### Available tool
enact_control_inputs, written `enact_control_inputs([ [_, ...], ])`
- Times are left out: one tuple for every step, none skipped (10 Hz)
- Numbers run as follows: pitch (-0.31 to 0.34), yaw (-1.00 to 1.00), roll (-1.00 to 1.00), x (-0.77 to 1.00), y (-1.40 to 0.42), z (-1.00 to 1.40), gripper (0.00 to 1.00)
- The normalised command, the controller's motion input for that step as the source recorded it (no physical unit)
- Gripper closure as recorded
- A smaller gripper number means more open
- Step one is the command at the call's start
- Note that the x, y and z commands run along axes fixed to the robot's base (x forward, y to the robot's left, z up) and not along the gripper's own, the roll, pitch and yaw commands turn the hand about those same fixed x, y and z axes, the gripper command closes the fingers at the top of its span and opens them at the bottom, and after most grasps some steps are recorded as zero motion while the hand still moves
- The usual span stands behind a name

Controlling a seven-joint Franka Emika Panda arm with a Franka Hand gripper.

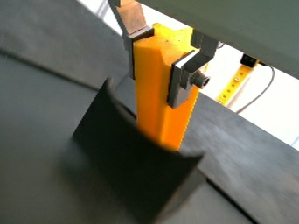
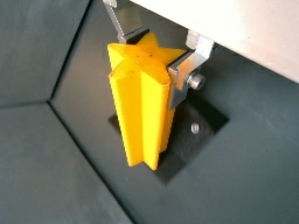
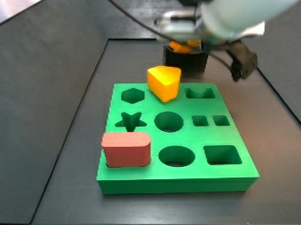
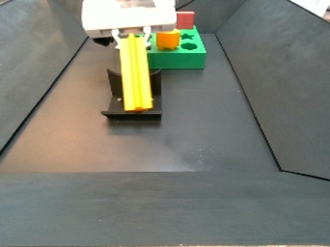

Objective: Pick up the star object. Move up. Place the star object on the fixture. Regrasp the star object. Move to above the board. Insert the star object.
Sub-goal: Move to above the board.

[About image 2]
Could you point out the black curved fixture stand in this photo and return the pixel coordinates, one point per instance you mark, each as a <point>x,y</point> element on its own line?
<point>196,123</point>

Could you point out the yellow star prism object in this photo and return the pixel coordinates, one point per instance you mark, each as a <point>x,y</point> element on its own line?
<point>140,85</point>

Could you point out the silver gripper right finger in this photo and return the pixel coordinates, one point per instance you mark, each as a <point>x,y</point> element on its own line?
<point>184,69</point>

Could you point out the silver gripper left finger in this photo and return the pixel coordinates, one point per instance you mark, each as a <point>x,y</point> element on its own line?
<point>126,19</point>

